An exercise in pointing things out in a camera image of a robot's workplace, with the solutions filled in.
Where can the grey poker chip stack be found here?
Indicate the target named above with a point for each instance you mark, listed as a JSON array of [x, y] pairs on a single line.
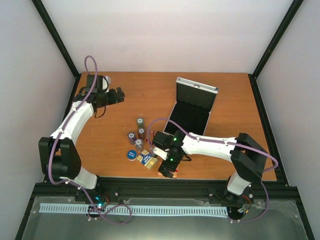
[[139, 144]]

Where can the green poker chip stack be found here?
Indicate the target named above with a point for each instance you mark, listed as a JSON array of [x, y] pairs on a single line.
[[140, 123]]

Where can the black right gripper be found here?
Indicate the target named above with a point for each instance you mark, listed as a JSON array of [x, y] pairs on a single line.
[[166, 172]]

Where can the red playing card deck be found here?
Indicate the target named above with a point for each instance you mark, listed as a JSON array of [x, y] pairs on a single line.
[[175, 173]]

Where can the brown poker chip stack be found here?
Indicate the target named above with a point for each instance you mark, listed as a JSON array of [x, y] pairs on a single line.
[[141, 133]]

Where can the light blue cable duct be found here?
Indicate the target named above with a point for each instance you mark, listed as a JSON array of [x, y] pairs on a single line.
[[135, 210]]

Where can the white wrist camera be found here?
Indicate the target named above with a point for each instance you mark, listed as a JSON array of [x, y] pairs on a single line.
[[160, 153], [106, 81]]

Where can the blue playing card deck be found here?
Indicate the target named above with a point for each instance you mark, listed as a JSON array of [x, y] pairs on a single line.
[[147, 159]]

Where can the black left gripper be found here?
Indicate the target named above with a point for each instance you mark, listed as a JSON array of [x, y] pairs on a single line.
[[114, 99]]

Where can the aluminium poker case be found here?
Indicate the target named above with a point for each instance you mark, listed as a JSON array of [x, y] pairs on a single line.
[[193, 105]]

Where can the blue dealer button stack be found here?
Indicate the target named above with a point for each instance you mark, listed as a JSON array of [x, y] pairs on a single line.
[[132, 155]]

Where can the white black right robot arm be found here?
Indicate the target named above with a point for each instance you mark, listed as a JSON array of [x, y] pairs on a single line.
[[246, 155]]

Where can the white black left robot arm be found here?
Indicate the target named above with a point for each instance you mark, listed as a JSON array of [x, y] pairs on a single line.
[[59, 158]]

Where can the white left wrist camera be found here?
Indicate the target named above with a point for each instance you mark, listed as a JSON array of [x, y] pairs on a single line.
[[106, 81]]

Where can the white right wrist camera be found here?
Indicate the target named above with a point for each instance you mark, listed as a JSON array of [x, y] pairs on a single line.
[[160, 153]]

